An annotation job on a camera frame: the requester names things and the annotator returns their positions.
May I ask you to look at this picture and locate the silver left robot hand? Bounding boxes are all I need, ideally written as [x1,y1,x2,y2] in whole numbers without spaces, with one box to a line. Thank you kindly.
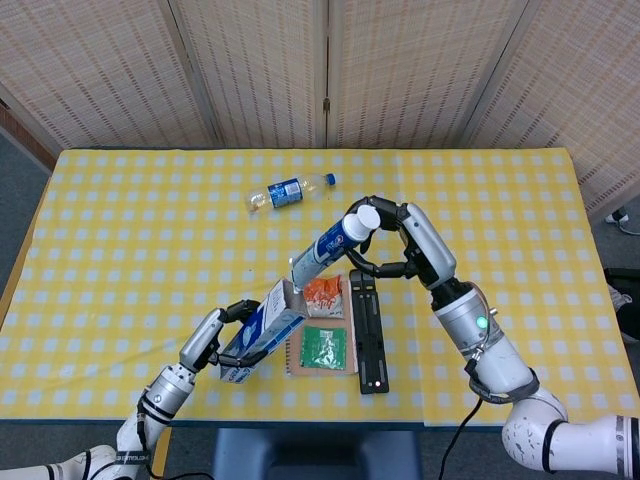
[178,298,269,374]

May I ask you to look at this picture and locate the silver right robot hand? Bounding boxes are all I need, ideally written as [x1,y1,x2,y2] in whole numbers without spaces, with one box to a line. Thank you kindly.
[344,196,457,291]

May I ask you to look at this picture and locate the blue and white carton box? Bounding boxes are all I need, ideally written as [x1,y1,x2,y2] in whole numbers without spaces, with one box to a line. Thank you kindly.
[217,278,307,385]

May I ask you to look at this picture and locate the white toothpaste tube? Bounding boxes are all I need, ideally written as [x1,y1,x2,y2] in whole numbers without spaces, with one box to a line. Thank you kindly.
[289,204,382,296]

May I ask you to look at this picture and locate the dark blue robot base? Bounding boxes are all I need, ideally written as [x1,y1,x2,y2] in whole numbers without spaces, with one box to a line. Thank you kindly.
[212,428,424,480]

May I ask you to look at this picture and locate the yellow checkered tablecloth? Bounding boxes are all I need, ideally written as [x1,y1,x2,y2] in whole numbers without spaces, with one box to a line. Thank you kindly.
[0,148,640,429]

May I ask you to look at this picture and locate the brown spiral notebook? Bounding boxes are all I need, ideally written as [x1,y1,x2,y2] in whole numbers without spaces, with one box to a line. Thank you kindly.
[283,279,359,377]

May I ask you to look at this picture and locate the black folding laptop stand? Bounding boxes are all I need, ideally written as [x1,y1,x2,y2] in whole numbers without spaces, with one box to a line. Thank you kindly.
[348,269,390,396]

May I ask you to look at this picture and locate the orange and white snack bag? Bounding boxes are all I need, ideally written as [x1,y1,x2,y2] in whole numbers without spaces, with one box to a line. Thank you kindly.
[302,273,347,319]

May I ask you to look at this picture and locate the green foil sachet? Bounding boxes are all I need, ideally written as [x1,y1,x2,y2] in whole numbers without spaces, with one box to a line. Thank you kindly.
[298,325,348,371]

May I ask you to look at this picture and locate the clear bottle with blue label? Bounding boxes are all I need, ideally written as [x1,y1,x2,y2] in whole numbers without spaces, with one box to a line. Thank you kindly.
[244,172,337,215]

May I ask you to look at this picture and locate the black bag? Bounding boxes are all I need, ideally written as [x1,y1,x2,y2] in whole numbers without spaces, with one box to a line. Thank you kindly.
[603,268,640,344]

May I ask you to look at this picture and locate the woven folding screen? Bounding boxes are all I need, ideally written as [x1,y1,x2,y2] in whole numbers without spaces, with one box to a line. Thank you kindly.
[0,0,640,216]

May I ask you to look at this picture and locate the black cable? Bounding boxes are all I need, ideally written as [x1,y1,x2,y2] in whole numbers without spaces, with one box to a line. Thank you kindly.
[144,468,216,480]
[437,394,484,480]

